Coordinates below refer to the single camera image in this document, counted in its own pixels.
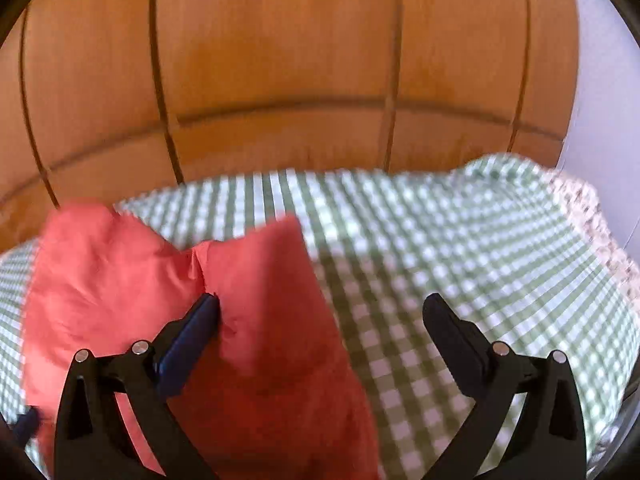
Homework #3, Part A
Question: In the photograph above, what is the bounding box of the orange shirt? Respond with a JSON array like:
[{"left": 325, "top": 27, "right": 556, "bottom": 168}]
[{"left": 20, "top": 202, "right": 382, "bottom": 480}]

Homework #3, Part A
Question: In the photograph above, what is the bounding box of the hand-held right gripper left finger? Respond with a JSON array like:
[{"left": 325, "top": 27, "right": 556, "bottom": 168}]
[{"left": 54, "top": 292, "right": 222, "bottom": 480}]

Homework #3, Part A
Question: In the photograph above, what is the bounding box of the green checked bedsheet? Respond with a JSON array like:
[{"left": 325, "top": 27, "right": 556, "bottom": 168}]
[{"left": 0, "top": 154, "right": 640, "bottom": 480}]

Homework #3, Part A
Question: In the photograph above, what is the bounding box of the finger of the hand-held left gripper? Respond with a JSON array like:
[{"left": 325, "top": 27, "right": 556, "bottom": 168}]
[{"left": 12, "top": 406, "right": 43, "bottom": 445}]

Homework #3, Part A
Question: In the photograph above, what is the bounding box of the floral quilt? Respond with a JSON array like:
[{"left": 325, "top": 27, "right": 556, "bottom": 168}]
[{"left": 544, "top": 166, "right": 640, "bottom": 311}]

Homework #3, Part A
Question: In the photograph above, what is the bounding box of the wooden wardrobe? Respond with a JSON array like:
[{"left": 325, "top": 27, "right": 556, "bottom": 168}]
[{"left": 0, "top": 0, "right": 582, "bottom": 257}]

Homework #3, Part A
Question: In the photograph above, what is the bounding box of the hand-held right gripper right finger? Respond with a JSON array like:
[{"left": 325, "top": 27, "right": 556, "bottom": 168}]
[{"left": 422, "top": 293, "right": 587, "bottom": 480}]

